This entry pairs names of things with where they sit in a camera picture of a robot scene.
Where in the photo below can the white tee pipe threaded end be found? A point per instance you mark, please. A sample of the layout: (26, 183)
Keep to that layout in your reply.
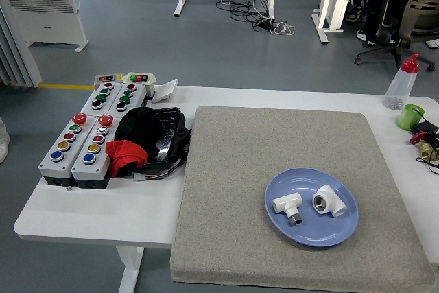
(286, 204)

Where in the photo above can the blue round plate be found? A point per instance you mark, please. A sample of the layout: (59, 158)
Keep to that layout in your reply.
(308, 231)

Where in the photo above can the grey-brown mat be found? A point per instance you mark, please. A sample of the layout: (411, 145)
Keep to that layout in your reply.
(240, 169)

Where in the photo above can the black plastic tray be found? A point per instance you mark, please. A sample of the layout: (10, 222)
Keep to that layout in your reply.
(168, 135)

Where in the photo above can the black cloth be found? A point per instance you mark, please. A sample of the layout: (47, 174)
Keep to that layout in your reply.
(137, 125)

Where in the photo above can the grey three-button control box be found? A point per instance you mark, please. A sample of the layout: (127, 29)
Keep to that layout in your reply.
(135, 95)
(92, 95)

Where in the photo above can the red cloth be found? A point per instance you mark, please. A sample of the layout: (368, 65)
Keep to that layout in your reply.
(125, 154)

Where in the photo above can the grey five-button control box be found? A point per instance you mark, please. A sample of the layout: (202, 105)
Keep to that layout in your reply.
(85, 173)
(51, 167)

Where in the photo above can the yellow floor tape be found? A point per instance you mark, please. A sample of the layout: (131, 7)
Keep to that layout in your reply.
(65, 86)

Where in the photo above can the white table leg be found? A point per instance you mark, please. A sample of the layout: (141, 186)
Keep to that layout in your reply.
(130, 269)

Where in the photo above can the clear squeeze bottle red cap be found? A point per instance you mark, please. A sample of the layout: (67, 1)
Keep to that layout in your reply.
(399, 87)

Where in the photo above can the green tape roll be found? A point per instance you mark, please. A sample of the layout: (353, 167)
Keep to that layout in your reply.
(406, 119)

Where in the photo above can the person seated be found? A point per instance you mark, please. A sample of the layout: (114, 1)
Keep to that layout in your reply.
(374, 5)

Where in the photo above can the white panel heater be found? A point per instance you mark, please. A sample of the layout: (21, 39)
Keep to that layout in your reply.
(51, 22)

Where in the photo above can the black power adapter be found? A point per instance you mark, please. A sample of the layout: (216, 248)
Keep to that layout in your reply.
(425, 127)

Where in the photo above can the person standing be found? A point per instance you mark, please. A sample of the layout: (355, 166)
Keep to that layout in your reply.
(3, 145)

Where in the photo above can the grey folding partition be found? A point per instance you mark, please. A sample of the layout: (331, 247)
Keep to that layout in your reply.
(17, 49)

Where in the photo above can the grey office chair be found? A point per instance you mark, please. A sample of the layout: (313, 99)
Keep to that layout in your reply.
(418, 8)

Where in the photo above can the white wall switch panel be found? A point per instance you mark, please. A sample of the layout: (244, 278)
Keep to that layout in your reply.
(165, 90)

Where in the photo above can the cream switch box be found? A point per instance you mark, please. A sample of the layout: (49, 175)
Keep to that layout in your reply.
(139, 78)

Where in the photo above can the small grey switch box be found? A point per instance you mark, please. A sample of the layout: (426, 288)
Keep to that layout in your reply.
(104, 78)

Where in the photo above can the white desk frame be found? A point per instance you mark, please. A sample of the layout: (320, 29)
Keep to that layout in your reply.
(331, 1)

